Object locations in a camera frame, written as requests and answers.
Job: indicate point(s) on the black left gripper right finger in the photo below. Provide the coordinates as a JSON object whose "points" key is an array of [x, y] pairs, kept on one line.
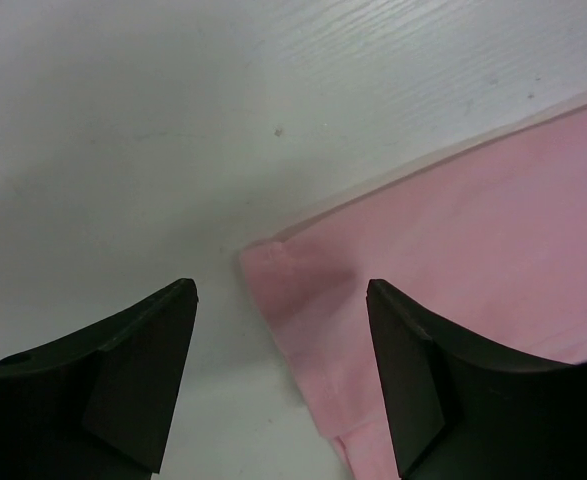
{"points": [[461, 406]]}

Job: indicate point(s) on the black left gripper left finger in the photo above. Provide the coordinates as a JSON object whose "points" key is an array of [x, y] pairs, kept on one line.
{"points": [[98, 403]]}

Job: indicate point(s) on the light pink t-shirt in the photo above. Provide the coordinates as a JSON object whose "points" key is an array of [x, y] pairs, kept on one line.
{"points": [[494, 239]]}

